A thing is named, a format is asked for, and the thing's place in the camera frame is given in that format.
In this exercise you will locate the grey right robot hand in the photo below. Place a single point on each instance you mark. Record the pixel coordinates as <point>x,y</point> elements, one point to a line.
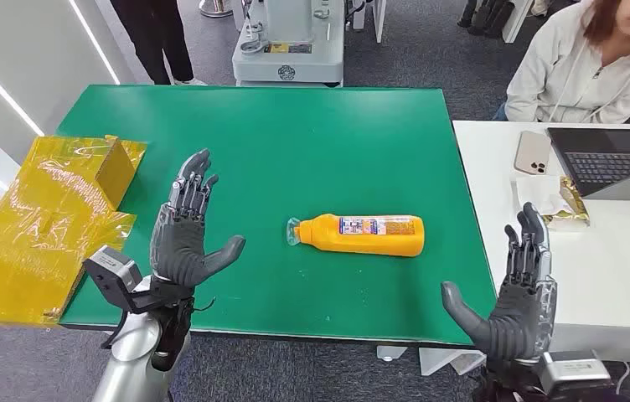
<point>515,322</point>

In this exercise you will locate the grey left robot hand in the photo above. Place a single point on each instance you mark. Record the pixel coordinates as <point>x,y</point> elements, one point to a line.
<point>179,244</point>

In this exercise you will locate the orange detergent bottle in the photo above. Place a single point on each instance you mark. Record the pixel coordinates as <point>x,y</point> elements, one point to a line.
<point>326,236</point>

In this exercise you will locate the white desk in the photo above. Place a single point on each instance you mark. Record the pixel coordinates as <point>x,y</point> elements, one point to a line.
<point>598,277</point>

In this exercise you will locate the white paper tissue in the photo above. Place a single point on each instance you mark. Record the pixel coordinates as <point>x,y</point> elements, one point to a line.
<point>537,194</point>

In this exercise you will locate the gold foil wrapper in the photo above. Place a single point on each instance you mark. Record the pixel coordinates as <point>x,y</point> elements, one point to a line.
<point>573,202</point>

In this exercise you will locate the yellow taped cardboard box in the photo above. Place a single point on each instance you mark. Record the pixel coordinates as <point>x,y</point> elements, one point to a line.
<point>32,233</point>

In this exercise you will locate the green table mat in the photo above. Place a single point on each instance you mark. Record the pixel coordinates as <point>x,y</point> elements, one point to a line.
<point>293,144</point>

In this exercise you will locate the beige smartphone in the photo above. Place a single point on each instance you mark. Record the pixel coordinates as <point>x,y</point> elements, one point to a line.
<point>531,152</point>

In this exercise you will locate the dark grey laptop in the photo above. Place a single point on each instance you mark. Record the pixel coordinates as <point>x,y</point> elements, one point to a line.
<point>609,161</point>

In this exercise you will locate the standing person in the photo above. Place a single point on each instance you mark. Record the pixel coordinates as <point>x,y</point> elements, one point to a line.
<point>154,33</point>

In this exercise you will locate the grey machine base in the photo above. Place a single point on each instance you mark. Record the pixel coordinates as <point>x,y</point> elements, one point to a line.
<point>293,61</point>

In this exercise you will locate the chrome stand base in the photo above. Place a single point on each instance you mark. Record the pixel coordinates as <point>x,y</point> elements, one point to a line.
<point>215,8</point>

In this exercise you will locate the seated person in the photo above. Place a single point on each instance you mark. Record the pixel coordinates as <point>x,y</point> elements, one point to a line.
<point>570,72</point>

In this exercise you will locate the white furniture panel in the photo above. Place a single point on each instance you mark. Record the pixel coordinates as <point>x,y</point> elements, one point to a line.
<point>515,22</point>

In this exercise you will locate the white table leg panel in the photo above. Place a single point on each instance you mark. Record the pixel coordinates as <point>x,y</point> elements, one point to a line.
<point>377,16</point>

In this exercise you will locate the black furniture legs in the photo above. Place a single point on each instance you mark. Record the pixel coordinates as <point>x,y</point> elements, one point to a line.
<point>484,16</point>

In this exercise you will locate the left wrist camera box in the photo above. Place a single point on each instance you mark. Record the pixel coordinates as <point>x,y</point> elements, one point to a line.
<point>109,269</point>

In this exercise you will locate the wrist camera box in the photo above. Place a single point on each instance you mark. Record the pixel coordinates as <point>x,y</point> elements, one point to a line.
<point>109,269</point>
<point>570,372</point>

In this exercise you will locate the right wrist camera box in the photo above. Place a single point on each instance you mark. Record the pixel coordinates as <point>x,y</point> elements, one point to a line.
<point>570,372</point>

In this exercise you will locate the white table foot bracket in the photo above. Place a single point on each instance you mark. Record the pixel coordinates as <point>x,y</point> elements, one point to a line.
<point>442,360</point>
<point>390,353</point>

